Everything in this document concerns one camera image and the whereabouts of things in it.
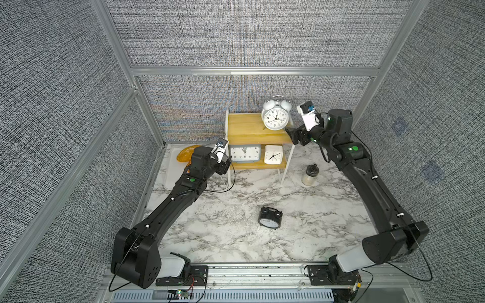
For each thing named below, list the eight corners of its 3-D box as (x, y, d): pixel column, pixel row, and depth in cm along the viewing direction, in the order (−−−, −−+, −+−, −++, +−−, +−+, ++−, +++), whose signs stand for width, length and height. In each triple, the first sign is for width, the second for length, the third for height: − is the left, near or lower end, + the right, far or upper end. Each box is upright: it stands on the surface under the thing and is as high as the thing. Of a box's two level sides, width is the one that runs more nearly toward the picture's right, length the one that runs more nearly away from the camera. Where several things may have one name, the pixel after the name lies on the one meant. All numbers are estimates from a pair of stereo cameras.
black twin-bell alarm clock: (257, 224, 89) (259, 214, 80) (259, 216, 92) (261, 205, 83) (276, 231, 87) (281, 221, 78) (278, 221, 90) (283, 211, 81)
